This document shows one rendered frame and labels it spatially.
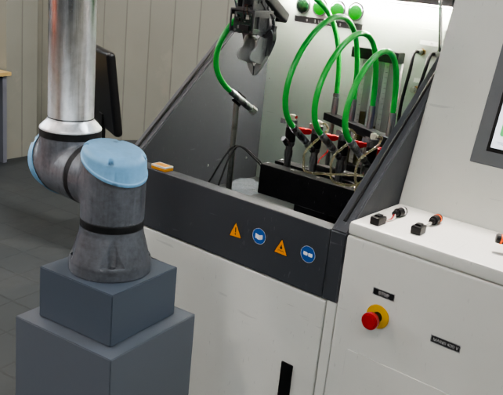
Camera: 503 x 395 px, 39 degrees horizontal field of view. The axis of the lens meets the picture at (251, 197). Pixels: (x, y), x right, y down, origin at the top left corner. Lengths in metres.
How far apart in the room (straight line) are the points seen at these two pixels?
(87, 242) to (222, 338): 0.61
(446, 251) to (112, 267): 0.63
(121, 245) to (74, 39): 0.37
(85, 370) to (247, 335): 0.55
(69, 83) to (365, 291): 0.72
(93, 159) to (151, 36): 3.58
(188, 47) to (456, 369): 3.46
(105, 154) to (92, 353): 0.34
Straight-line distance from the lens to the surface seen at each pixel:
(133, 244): 1.30
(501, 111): 1.62
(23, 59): 5.50
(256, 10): 1.63
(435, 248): 1.42
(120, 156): 1.26
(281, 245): 1.61
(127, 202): 1.27
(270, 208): 1.61
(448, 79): 1.68
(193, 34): 4.59
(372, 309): 1.52
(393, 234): 1.46
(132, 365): 1.31
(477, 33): 1.68
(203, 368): 1.89
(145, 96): 4.87
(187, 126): 2.02
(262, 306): 1.69
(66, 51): 1.33
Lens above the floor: 1.44
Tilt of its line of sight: 17 degrees down
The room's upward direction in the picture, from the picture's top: 6 degrees clockwise
